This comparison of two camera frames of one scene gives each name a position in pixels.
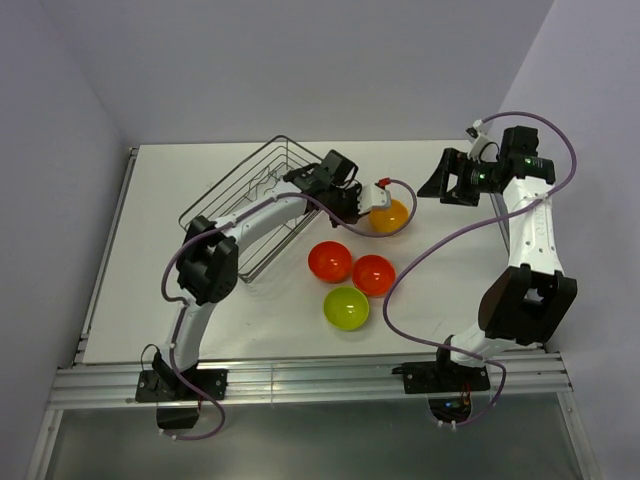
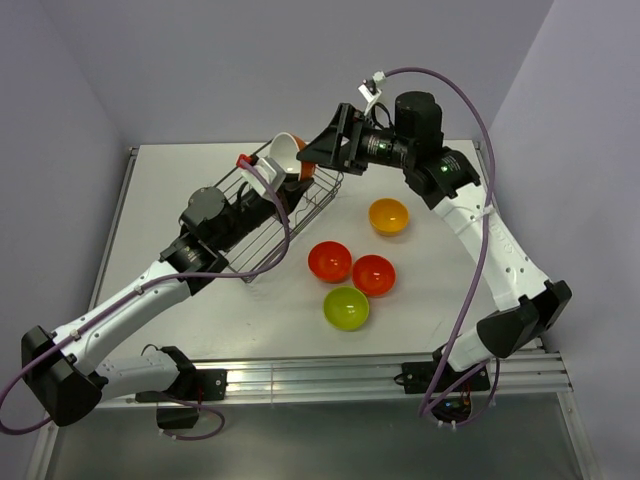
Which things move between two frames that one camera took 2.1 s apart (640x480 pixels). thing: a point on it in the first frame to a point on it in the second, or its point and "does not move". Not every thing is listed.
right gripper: x=437 y=186 to x=326 y=148
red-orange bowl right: x=374 y=274 does not move
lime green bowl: x=346 y=308 does not move
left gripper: x=353 y=216 to x=292 y=191
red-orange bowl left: x=330 y=261 does not move
